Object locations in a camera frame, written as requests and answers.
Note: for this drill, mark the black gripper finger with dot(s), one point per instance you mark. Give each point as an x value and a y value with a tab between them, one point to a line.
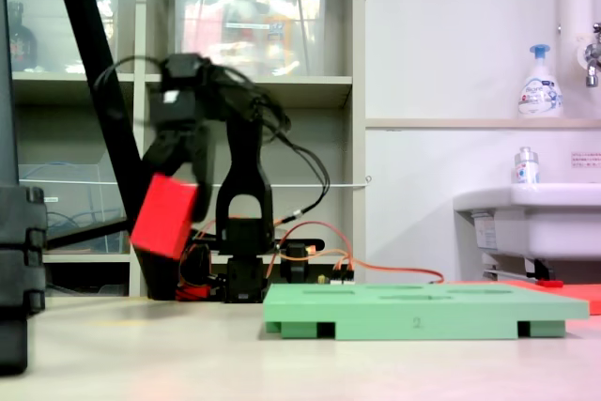
164	152
204	171

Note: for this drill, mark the metal faucet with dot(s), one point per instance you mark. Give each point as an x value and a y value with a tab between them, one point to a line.
592	60

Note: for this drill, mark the small circuit board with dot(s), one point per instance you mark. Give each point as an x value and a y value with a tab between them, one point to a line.
338	280

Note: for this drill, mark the large clear plastic bin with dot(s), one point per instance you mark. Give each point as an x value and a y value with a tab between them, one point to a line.
249	20

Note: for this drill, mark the beige shelf unit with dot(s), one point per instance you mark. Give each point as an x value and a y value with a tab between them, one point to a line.
310	84

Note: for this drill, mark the white sink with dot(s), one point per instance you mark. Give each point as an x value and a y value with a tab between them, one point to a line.
554	222

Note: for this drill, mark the green board with holes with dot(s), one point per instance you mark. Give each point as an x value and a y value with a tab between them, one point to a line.
422	314

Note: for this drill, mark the dark grey post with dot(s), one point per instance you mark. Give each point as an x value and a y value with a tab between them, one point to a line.
7	91

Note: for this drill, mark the white foam soap dispenser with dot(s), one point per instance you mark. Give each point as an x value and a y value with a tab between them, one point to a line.
540	91

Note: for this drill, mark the red square block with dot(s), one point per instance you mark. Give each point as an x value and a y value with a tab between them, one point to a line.
164	215

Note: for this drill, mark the dark round bottle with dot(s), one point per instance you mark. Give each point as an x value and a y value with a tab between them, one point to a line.
21	44

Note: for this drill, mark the black tripod leg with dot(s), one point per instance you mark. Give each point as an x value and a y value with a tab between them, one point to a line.
84	234
80	20

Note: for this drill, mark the notched black stack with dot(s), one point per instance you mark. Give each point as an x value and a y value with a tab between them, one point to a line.
19	255

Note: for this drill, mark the pink-capped spray bottle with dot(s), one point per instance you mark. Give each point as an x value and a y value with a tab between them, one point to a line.
278	25

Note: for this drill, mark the clear bin with bottles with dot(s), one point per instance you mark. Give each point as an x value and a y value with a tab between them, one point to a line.
47	44

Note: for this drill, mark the red-lettered wall sign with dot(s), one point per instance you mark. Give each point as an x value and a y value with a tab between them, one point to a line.
587	159

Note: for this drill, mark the black table clamp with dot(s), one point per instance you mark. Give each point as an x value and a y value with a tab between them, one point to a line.
296	265

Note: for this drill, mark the red mat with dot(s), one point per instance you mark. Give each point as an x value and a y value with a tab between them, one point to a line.
582	295

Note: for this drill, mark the small clear sanitizer bottle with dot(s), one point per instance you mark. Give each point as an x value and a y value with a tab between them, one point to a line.
527	168

